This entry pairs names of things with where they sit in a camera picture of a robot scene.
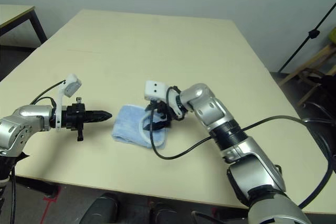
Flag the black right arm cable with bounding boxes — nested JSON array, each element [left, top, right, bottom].
[[149, 108, 336, 209]]

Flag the office chair base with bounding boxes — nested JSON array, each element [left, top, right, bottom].
[[299, 71, 336, 172]]

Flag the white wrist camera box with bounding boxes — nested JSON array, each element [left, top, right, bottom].
[[55, 73, 82, 130], [144, 80, 184, 120]]

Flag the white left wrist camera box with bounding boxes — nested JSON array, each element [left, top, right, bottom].
[[55, 73, 82, 130]]

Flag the beige side table black frame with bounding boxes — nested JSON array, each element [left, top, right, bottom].
[[0, 4, 48, 49]]

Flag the light blue terry towel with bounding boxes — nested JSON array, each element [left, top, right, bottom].
[[112, 104, 169, 149]]

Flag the green cushion wooden stool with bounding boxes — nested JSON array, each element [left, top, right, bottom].
[[278, 27, 336, 106]]

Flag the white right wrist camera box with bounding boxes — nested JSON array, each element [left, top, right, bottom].
[[144, 80, 184, 120]]

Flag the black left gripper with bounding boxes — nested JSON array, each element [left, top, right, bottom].
[[62, 98, 113, 142]]

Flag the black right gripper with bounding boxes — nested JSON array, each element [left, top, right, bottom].
[[143, 100, 173, 131]]

